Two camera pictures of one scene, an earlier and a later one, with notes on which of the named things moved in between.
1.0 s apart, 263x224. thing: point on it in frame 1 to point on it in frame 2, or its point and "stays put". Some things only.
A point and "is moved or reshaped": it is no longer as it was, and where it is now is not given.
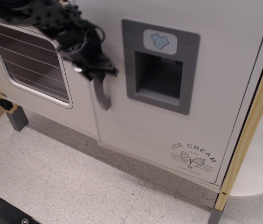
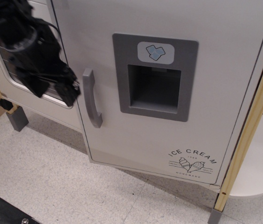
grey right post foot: [215, 217] stays put
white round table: [260, 173] stays put
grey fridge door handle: [104, 100] to [95, 117]
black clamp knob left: [4, 103] stays put
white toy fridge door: [186, 71] is moved or reshaped
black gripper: [88, 58] to [35, 50]
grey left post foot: [18, 119] stays put
